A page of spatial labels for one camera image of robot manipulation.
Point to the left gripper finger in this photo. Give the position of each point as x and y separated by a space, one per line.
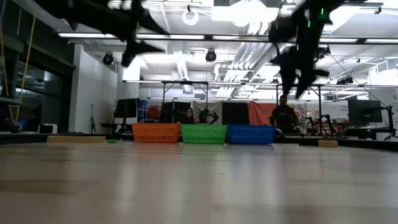
149 20
146 47

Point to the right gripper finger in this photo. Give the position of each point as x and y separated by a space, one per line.
288 76
306 77

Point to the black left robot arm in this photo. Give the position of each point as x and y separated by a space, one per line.
93 15

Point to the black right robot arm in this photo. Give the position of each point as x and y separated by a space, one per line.
317 6

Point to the black monitor on arm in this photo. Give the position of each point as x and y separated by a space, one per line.
364 111

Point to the background black robot arm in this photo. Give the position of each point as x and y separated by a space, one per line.
210 115
325 123

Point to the wide tan rubber band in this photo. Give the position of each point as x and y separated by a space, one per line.
76 139

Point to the black round spotlight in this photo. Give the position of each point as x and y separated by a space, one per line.
211 56
108 59

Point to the person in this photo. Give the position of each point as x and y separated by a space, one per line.
187 117
284 118

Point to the orange cloth curtain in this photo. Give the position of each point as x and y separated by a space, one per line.
259 112

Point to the blue bin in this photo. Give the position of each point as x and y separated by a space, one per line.
143 109

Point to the black monitor on stand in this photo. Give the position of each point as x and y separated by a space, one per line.
126 108

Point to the black panel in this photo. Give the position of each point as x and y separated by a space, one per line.
174 112
234 113

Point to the tan wooden block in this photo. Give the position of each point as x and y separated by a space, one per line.
328 143

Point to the blue plastic basket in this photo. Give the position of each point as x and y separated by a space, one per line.
250 134

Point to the overhead light bar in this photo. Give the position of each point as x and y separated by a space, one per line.
217 37

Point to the orange plastic basket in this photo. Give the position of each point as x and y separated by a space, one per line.
155 133

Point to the black tripod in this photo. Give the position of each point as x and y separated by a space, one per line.
391 124

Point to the green plastic basket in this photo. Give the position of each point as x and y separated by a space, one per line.
203 133

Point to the black overhead camera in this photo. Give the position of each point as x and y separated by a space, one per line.
323 53

